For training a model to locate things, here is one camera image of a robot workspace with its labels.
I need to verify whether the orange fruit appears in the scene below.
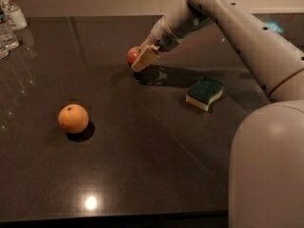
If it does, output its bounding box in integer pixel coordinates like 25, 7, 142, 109
58, 104, 89, 134

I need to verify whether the white pump sanitizer bottle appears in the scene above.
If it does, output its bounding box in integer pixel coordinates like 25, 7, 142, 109
0, 0, 28, 31

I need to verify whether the red apple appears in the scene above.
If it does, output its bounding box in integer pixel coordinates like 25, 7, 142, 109
127, 47, 142, 67

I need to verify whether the clear plastic water bottle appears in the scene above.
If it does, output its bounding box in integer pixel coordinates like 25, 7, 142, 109
0, 7, 19, 50

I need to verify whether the green and yellow sponge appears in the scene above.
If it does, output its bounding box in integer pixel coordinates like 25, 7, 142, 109
185, 76, 224, 111

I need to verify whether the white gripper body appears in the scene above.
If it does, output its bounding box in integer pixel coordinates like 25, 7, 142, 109
141, 15, 183, 52

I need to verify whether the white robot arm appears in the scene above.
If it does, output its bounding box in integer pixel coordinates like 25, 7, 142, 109
131, 0, 304, 228

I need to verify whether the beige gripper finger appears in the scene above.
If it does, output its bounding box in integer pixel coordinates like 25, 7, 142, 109
130, 46, 160, 72

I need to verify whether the clear water bottle at edge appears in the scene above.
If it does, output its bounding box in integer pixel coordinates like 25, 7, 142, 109
0, 39, 9, 59

